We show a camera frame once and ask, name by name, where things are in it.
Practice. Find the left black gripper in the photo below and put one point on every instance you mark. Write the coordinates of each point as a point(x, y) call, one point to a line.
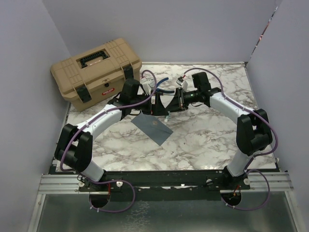
point(158, 108)

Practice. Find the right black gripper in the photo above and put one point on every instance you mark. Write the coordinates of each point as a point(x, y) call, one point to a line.
point(178, 104)

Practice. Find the grey paper envelope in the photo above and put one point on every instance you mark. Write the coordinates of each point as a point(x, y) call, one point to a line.
point(152, 127)

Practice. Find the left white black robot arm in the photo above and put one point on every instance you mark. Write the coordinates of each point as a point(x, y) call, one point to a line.
point(74, 147)

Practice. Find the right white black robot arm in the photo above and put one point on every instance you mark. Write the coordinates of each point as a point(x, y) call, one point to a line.
point(253, 131)

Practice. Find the tan plastic toolbox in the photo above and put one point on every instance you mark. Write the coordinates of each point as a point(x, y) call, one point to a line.
point(97, 74)

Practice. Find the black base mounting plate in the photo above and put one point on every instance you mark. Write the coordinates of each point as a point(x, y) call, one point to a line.
point(165, 185)

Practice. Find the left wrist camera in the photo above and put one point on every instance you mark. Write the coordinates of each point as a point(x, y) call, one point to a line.
point(148, 86)

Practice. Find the blue handled pliers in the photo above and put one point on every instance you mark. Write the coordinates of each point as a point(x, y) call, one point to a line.
point(161, 81)

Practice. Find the aluminium frame rail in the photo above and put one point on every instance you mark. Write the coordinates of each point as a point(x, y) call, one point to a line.
point(68, 184)

